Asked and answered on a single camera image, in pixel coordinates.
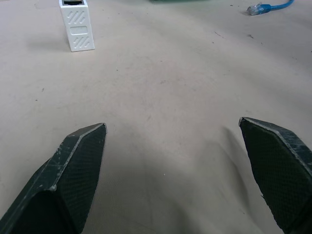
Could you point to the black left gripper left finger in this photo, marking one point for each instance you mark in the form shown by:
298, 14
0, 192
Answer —
73, 180

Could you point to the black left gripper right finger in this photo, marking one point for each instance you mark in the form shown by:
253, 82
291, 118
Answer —
280, 170

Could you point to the white ethernet coupler block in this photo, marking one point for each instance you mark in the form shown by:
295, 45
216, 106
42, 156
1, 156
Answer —
77, 25

